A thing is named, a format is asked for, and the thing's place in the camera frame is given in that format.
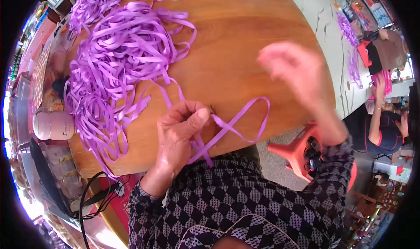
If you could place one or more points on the person's right hand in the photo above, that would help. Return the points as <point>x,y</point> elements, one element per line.
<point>297,72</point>

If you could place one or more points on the person's left hand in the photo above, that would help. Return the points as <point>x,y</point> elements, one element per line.
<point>174,140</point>

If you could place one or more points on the person's right fingers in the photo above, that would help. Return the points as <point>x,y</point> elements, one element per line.
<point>279,57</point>

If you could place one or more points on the purple ribbon strip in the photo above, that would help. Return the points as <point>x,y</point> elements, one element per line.
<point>229,127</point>

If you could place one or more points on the round wooden table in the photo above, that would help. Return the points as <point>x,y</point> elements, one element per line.
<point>226,68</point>

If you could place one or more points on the white marble table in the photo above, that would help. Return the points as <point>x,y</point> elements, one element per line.
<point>331,45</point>

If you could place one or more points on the heap of purple ribbons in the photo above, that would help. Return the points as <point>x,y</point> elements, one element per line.
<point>351,49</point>

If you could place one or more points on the red plastic stool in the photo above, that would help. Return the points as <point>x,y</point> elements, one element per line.
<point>295,154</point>

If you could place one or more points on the shelf of goods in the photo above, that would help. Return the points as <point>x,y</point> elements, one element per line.
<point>364,3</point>

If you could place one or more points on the person's body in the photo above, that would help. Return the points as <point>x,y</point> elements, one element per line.
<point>249,199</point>

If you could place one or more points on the pile of purple ribbons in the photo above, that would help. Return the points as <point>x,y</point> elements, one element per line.
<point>121,58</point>

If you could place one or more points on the red carton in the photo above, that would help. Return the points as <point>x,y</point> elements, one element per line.
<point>119,196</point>

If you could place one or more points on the white round jar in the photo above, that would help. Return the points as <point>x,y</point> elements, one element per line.
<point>54,125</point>

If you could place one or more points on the shop shelf with packets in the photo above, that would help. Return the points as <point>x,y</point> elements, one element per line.
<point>36,85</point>

